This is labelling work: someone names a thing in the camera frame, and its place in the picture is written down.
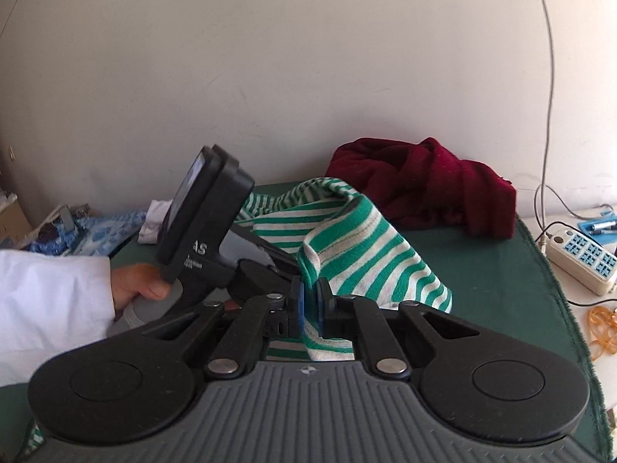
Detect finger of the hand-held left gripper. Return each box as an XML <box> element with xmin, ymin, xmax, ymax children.
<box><xmin>234</xmin><ymin>222</ymin><xmax>304</xmax><ymax>284</ymax></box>

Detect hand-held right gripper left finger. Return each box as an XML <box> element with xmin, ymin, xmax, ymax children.
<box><xmin>142</xmin><ymin>277</ymin><xmax>312</xmax><ymax>381</ymax></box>

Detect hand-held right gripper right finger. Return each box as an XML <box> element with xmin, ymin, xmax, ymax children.
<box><xmin>312</xmin><ymin>277</ymin><xmax>480</xmax><ymax>381</ymax></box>

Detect green white striped garment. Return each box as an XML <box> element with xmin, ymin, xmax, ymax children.
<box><xmin>19</xmin><ymin>178</ymin><xmax>454</xmax><ymax>460</ymax></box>

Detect person's left hand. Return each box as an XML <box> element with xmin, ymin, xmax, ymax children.
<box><xmin>110</xmin><ymin>263</ymin><xmax>172</xmax><ymax>320</ymax></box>

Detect white folded cloth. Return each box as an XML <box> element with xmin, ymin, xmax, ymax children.
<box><xmin>137</xmin><ymin>198</ymin><xmax>175</xmax><ymax>245</ymax></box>

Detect blue patterned cloth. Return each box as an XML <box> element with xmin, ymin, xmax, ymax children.
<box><xmin>26</xmin><ymin>211</ymin><xmax>148</xmax><ymax>257</ymax></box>

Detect dark red sweater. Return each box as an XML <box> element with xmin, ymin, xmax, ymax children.
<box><xmin>325</xmin><ymin>137</ymin><xmax>518</xmax><ymax>239</ymax></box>

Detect dark patterned cloth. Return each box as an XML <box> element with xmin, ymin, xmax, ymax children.
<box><xmin>36</xmin><ymin>224</ymin><xmax>66</xmax><ymax>247</ymax></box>

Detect cardboard box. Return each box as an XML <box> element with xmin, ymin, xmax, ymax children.
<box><xmin>0</xmin><ymin>198</ymin><xmax>34</xmax><ymax>247</ymax></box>

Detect white power strip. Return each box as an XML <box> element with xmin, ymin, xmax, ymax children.
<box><xmin>542</xmin><ymin>224</ymin><xmax>617</xmax><ymax>296</ymax></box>

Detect orange rubber bands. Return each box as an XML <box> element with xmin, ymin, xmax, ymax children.
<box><xmin>585</xmin><ymin>306</ymin><xmax>617</xmax><ymax>360</ymax></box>

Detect blue pen tray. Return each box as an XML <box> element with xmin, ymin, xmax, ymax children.
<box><xmin>578</xmin><ymin>217</ymin><xmax>617</xmax><ymax>236</ymax></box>

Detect pale wall cable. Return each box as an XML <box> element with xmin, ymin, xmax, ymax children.
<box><xmin>533</xmin><ymin>0</ymin><xmax>591</xmax><ymax>252</ymax></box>

